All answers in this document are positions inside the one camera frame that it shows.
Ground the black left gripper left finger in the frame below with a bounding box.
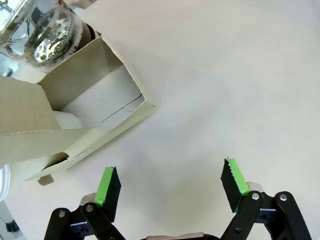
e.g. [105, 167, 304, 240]
[44, 166, 126, 240]

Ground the dark brown round object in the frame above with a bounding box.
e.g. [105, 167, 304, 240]
[80, 22, 98, 50]

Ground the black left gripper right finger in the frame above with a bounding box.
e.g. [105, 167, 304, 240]
[219, 157, 313, 240]

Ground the clear plastic container with foil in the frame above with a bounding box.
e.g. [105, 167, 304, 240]
[0, 0, 84, 74]

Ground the white curved rim object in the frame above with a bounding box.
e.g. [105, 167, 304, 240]
[0, 164, 12, 201]

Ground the brown cardboard cup carrier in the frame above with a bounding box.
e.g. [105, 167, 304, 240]
[0, 34, 157, 186]

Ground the small white lidded paper cup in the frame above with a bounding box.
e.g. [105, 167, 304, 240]
[52, 110, 84, 131]

